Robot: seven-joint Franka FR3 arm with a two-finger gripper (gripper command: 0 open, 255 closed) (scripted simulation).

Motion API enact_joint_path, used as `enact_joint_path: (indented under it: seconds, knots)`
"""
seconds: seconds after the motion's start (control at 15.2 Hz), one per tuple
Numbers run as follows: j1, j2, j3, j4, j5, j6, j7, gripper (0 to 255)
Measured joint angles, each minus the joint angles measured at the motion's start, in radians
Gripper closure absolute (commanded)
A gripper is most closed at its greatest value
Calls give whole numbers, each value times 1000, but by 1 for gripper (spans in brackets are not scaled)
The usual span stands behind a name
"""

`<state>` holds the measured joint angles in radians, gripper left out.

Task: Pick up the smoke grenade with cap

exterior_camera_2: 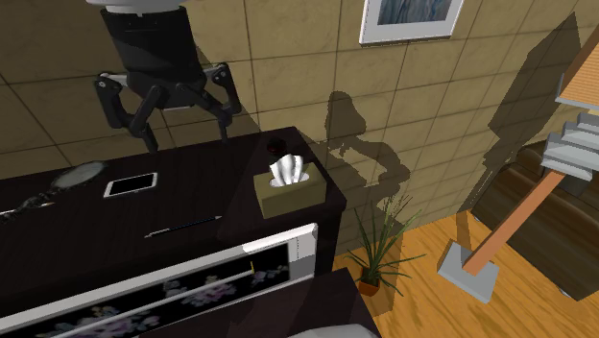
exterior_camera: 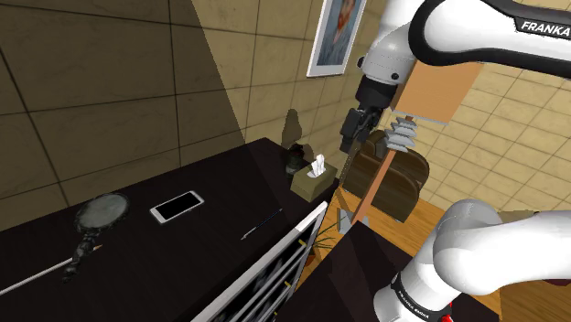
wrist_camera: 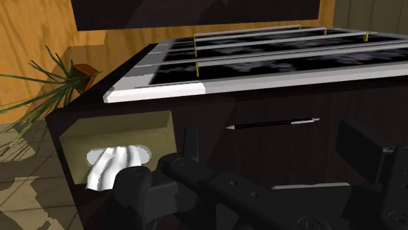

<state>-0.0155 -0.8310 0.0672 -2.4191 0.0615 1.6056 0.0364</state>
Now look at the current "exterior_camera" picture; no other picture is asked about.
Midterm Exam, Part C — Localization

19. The orange wooden floor lamp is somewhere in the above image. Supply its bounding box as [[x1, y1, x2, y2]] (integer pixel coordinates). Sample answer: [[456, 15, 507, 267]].
[[338, 61, 486, 235]]

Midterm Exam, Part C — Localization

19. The brown armchair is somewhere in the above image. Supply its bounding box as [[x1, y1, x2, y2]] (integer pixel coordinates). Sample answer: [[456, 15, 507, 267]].
[[342, 129, 431, 223]]

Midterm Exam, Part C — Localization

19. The dark small vase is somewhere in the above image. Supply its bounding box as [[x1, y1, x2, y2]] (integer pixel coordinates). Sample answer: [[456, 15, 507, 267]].
[[285, 143, 306, 177]]

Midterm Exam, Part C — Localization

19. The olive tissue box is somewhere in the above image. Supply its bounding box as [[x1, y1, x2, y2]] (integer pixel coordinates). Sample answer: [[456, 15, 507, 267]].
[[289, 154, 339, 202]]

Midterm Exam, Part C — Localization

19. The small green potted plant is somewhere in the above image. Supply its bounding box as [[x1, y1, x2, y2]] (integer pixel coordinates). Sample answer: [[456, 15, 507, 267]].
[[305, 217, 344, 269]]

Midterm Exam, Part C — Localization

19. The dark blue pen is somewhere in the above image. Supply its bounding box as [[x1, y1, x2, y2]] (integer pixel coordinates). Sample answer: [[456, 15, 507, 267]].
[[240, 207, 284, 242]]

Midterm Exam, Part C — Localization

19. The dark robot stand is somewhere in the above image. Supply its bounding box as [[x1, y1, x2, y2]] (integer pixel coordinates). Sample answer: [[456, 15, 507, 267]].
[[275, 221, 501, 322]]

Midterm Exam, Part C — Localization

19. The white smartphone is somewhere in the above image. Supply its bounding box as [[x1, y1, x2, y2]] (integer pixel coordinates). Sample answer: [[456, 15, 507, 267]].
[[148, 189, 206, 226]]

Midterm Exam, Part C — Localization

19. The dark chest of drawers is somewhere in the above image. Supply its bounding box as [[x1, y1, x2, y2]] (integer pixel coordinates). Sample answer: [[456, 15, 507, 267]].
[[0, 136, 341, 322]]

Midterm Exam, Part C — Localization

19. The black round hand mirror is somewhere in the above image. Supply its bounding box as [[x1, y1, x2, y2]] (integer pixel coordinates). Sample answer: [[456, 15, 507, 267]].
[[61, 191, 131, 284]]

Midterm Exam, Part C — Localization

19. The white pencil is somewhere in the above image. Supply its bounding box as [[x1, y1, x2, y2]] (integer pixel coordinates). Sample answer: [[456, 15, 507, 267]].
[[0, 242, 104, 298]]

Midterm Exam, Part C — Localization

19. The framed portrait wall picture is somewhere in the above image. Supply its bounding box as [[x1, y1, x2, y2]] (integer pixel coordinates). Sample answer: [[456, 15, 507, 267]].
[[306, 0, 368, 79]]

